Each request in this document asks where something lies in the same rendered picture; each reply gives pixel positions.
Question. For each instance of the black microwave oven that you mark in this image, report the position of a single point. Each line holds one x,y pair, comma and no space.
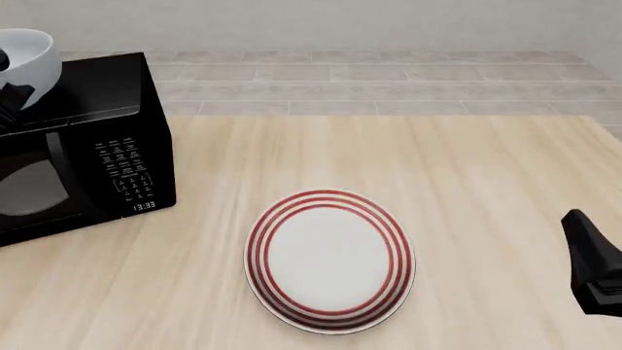
104,109

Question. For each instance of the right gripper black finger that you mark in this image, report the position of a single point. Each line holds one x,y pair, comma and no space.
590,251

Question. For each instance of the white bowl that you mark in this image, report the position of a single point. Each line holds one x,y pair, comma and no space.
41,67

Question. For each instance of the white plate with red rings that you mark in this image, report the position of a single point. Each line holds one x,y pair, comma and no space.
328,260

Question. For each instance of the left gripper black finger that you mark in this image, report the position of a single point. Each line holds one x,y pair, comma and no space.
4,60
13,95

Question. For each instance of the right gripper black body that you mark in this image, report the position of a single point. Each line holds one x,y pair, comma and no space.
605,297

